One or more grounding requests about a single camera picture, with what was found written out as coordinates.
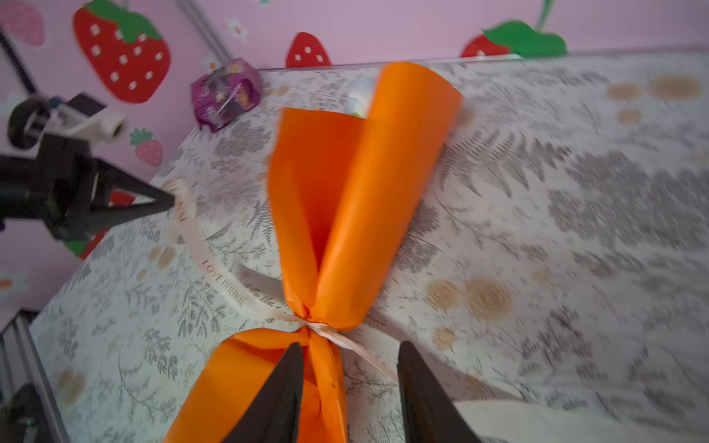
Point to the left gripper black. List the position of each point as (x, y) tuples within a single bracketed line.
[(68, 189)]

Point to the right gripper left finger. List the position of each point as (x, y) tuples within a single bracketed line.
[(274, 414)]

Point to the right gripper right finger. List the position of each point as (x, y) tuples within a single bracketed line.
[(428, 413)]

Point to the white ribbon strip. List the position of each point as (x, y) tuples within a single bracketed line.
[(235, 293)]

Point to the orange wrapping paper sheet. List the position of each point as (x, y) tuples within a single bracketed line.
[(342, 192)]

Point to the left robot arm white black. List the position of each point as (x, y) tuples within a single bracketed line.
[(82, 117)]

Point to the purple plastic snack bag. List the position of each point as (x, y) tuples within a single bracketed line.
[(221, 97)]

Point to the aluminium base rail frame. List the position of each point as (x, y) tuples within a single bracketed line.
[(28, 408)]

